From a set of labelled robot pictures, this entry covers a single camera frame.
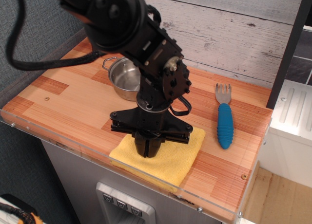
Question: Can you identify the blue handled fork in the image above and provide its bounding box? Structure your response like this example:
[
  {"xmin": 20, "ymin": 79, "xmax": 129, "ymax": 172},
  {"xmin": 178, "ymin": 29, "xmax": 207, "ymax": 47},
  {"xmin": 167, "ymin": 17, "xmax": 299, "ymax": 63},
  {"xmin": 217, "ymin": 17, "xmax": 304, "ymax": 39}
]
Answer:
[{"xmin": 215, "ymin": 84, "xmax": 234, "ymax": 149}]

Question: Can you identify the yellow cloth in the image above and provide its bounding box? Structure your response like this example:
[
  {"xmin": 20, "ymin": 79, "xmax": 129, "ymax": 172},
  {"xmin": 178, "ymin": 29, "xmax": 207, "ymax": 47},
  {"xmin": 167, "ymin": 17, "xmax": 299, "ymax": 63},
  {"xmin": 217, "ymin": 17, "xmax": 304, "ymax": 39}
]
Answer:
[{"xmin": 109, "ymin": 127, "xmax": 206, "ymax": 192}]

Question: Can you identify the black braided cable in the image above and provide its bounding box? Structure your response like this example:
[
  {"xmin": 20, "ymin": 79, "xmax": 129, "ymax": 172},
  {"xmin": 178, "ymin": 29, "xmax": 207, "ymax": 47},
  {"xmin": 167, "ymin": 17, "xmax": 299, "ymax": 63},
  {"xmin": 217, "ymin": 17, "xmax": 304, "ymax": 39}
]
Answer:
[{"xmin": 5, "ymin": 0, "xmax": 103, "ymax": 72}]

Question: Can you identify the clear acrylic table guard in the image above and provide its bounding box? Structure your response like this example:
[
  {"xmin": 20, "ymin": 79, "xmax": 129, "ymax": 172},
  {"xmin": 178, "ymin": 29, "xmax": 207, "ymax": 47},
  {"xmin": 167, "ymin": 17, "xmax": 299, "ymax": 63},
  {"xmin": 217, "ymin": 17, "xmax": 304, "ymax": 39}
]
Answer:
[{"xmin": 0, "ymin": 110, "xmax": 241, "ymax": 224}]

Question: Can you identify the dark vertical post right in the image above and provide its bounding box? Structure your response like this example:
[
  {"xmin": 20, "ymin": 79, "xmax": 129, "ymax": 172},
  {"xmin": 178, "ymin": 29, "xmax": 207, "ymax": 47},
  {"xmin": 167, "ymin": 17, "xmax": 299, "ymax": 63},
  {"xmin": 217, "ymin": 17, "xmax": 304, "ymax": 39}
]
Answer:
[{"xmin": 266, "ymin": 0, "xmax": 312, "ymax": 110}]

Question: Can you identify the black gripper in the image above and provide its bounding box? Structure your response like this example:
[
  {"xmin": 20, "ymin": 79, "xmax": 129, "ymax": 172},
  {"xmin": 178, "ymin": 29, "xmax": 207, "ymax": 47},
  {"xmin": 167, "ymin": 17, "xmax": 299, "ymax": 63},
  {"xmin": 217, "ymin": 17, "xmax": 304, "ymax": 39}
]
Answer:
[{"xmin": 110, "ymin": 107, "xmax": 193, "ymax": 158}]

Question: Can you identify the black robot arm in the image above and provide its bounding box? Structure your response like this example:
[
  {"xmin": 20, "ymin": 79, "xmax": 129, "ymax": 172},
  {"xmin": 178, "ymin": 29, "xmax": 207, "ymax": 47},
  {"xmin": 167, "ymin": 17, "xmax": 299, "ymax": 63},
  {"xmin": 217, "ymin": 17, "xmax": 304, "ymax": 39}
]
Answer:
[{"xmin": 60, "ymin": 0, "xmax": 193, "ymax": 158}]

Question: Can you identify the black orange object bottom left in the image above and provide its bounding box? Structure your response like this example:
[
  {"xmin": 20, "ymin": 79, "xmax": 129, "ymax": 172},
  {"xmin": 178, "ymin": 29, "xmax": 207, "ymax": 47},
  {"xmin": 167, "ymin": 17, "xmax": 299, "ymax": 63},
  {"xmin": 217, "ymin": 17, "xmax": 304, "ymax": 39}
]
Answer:
[{"xmin": 0, "ymin": 194, "xmax": 44, "ymax": 224}]

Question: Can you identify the stainless steel pot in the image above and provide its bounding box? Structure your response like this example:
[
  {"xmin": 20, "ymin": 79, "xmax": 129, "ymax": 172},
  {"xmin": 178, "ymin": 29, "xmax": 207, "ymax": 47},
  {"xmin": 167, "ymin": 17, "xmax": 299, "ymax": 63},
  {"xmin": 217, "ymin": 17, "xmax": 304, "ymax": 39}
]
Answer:
[{"xmin": 102, "ymin": 57, "xmax": 140, "ymax": 101}]

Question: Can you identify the white toy sink unit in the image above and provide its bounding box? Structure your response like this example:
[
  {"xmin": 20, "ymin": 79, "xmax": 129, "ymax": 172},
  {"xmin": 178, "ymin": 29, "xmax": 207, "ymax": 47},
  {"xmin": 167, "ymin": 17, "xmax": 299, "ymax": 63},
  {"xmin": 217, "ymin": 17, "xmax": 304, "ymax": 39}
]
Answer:
[{"xmin": 257, "ymin": 25, "xmax": 312, "ymax": 186}]

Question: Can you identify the grey control panel with buttons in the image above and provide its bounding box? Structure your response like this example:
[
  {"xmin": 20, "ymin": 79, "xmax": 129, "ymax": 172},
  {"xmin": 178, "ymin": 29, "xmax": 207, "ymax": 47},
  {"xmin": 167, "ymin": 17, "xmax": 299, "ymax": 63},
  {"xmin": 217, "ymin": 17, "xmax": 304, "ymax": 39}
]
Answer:
[{"xmin": 96, "ymin": 182, "xmax": 156, "ymax": 224}]

